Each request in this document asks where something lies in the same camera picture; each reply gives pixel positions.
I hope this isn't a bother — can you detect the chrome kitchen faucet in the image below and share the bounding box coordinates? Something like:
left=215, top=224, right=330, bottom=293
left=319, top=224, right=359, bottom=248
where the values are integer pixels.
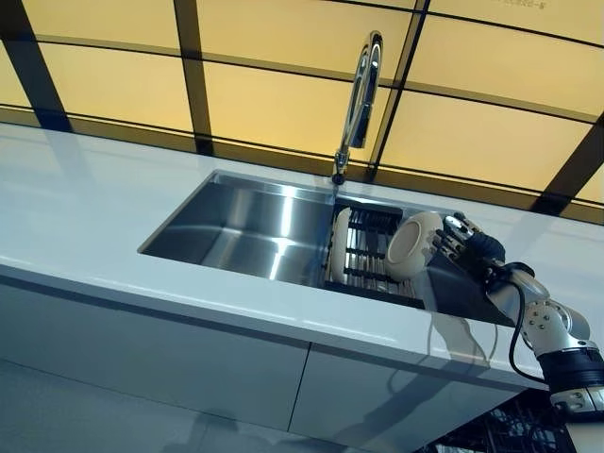
left=332, top=30, right=384, bottom=186

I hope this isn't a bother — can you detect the yellow window with dark frame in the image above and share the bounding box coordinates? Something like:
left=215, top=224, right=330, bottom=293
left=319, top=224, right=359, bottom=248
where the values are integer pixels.
left=0, top=0, right=604, bottom=218

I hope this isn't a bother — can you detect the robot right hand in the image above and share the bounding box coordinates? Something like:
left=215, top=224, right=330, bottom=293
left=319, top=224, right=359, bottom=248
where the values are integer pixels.
left=427, top=211, right=506, bottom=284

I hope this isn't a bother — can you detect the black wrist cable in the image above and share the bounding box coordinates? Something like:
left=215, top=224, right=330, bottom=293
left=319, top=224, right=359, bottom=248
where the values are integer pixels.
left=508, top=263, right=551, bottom=381

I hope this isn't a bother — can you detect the black dish rack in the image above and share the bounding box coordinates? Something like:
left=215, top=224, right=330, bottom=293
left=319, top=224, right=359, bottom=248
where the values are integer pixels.
left=323, top=202, right=426, bottom=308

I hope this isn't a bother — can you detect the stainless steel sink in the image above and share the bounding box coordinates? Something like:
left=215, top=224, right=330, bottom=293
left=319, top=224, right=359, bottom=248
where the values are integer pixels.
left=139, top=169, right=518, bottom=327

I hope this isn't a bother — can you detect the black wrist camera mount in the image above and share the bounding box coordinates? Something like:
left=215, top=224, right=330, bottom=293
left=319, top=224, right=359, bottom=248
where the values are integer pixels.
left=480, top=263, right=510, bottom=290

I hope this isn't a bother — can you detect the beige ceramic plate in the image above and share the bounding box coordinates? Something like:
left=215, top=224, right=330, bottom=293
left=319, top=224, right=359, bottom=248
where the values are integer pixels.
left=328, top=207, right=353, bottom=287
left=386, top=210, right=445, bottom=284

